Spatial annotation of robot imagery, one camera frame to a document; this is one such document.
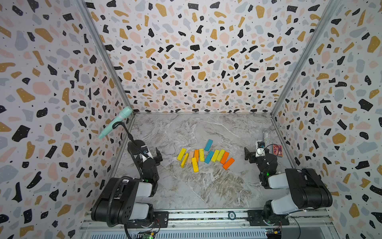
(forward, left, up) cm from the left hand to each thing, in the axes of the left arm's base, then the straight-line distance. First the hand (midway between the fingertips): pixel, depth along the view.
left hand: (150, 151), depth 87 cm
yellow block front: (-5, -26, -10) cm, 28 cm away
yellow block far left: (+3, -17, -10) cm, 20 cm away
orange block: (-3, -47, -11) cm, 48 cm away
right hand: (+3, -64, -1) cm, 64 cm away
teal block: (+11, -35, -11) cm, 39 cm away
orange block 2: (0, -45, -11) cm, 46 cm away
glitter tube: (+14, -76, -8) cm, 78 cm away
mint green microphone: (+9, +9, +22) cm, 25 cm away
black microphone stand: (+8, +14, -7) cm, 18 cm away
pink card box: (+5, -81, -9) cm, 81 cm away
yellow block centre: (+4, -30, -9) cm, 32 cm away
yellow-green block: (+3, -42, -10) cm, 44 cm away
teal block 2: (+2, -35, -11) cm, 37 cm away
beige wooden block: (+2, -23, -10) cm, 26 cm away
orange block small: (+3, -27, -10) cm, 29 cm away
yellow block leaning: (-2, -19, -9) cm, 21 cm away
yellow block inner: (+2, -39, -10) cm, 41 cm away
